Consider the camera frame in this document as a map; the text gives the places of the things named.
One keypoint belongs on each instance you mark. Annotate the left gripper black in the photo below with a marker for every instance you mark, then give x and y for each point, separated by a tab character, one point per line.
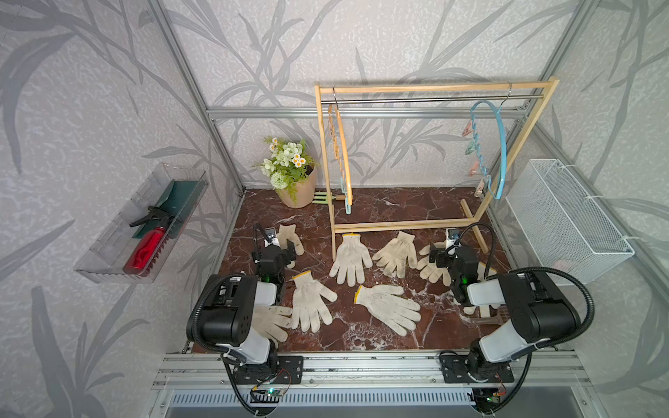
287	254

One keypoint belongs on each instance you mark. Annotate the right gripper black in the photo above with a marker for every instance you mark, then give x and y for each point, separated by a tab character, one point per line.
442	257

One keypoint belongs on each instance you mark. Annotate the white glove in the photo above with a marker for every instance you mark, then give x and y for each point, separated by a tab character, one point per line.
271	322
483	311
385	303
429	270
308	310
352	257
290	238
398	255

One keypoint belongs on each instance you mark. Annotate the orange clip hanger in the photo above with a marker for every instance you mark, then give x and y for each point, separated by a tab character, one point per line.
335	127

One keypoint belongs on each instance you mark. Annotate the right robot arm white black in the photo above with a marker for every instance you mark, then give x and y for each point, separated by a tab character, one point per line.
540	316

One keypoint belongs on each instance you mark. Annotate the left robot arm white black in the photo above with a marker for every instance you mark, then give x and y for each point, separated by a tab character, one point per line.
237	316

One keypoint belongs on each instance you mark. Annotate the brown slotted scoop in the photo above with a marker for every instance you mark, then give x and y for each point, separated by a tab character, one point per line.
503	315

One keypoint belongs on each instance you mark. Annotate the potted white flower plant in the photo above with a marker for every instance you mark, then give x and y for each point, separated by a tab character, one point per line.
291	171

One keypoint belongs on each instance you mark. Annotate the green dustpan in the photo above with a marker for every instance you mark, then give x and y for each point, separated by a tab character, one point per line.
172	210

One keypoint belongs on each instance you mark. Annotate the red spray bottle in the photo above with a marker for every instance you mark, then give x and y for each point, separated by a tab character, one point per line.
144	256

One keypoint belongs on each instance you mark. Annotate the wooden clothes rack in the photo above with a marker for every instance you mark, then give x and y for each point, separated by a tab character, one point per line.
408	133

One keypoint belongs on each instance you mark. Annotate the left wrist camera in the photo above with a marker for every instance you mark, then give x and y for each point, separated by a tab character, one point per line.
270	237

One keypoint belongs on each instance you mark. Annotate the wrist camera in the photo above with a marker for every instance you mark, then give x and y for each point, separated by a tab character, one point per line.
452	240
270	237

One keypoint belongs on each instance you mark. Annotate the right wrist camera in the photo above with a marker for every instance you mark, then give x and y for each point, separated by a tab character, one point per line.
452	240

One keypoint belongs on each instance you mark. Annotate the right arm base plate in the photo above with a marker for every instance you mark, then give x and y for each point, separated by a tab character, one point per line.
473	368

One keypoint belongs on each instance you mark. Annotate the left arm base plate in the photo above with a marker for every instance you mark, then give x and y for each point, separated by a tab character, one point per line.
283	369

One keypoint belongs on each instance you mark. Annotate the white wire mesh basket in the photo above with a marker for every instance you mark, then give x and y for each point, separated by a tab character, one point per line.
564	224

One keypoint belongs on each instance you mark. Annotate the clear plastic wall bin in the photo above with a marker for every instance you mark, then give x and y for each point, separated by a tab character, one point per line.
138	241

